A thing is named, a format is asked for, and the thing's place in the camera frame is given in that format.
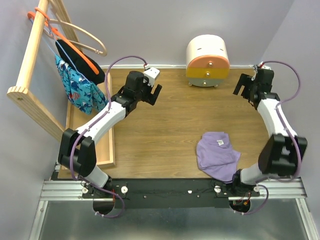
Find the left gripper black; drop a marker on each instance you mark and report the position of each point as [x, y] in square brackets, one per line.
[151, 98]

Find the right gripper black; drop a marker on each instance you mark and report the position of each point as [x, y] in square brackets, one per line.
[245, 80]

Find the grey bottom drawer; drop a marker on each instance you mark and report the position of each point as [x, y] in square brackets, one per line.
[205, 82]

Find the orange top drawer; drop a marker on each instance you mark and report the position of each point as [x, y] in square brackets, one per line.
[209, 61]

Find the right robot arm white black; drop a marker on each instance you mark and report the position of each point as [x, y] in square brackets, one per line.
[281, 158]

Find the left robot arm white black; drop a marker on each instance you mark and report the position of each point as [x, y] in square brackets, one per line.
[77, 150]

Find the orange hanger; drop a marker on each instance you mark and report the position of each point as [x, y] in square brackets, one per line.
[54, 33]

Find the wooden hanger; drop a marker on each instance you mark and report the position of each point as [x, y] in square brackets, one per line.
[62, 19]

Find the blue shark pattern garment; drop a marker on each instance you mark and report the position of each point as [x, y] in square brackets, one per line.
[82, 93]

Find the wooden tray base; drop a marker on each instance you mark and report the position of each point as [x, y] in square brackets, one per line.
[105, 148]

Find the purple cloth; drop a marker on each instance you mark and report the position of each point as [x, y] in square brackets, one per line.
[216, 156]

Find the black garment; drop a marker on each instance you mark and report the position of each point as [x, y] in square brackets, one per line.
[68, 54]

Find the wooden clothes rack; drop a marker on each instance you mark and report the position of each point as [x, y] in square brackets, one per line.
[22, 140]

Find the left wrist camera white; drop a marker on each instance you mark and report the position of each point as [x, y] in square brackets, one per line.
[152, 74]

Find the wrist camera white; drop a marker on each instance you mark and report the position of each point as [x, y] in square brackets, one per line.
[261, 65]
[152, 74]

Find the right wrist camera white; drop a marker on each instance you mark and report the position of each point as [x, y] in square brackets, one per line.
[261, 65]

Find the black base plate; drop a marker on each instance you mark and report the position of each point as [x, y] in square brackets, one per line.
[168, 193]

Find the aluminium rail frame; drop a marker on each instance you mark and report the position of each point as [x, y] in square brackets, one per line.
[278, 213]

